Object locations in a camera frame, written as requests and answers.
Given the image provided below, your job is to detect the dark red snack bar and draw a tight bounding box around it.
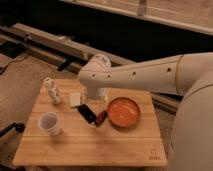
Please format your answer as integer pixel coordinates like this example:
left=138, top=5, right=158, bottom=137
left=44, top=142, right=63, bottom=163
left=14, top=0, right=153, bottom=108
left=95, top=110, right=107, bottom=126

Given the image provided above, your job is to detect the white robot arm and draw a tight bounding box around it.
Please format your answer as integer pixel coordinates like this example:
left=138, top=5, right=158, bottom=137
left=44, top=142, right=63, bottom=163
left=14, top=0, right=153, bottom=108
left=78, top=52, right=213, bottom=171

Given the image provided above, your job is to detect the black rectangular bar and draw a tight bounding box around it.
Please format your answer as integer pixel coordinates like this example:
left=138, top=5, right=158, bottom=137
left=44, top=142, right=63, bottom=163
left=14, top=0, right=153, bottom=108
left=77, top=104, right=97, bottom=124

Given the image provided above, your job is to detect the black cable on floor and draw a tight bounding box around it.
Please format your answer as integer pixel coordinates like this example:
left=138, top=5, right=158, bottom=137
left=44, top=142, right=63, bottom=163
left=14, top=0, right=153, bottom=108
left=0, top=53, right=32, bottom=75

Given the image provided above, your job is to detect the white plastic bottle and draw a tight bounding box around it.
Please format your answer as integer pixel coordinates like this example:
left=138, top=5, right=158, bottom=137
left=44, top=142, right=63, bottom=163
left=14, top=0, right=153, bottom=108
left=44, top=77, right=61, bottom=105

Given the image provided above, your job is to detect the white rectangular block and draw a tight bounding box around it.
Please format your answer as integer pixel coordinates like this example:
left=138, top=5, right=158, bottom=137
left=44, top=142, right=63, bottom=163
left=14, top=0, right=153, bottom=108
left=70, top=92, right=81, bottom=108

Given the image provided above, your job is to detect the long metal rail beam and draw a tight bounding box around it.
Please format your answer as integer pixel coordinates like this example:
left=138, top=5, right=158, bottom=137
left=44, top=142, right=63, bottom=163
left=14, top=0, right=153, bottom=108
left=0, top=22, right=181, bottom=113

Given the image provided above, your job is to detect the white paper cup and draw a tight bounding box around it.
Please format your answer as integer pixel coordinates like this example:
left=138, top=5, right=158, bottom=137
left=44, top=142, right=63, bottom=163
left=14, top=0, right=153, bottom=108
left=38, top=112, right=61, bottom=136

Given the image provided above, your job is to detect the orange ceramic bowl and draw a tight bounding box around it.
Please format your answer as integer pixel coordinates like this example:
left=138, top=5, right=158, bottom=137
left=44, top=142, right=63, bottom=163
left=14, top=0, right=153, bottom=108
left=107, top=97, right=140, bottom=128

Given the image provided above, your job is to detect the black handle at left edge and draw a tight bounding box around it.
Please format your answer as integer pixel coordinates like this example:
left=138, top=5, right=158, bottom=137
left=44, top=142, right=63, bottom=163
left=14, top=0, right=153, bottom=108
left=0, top=122, right=25, bottom=137

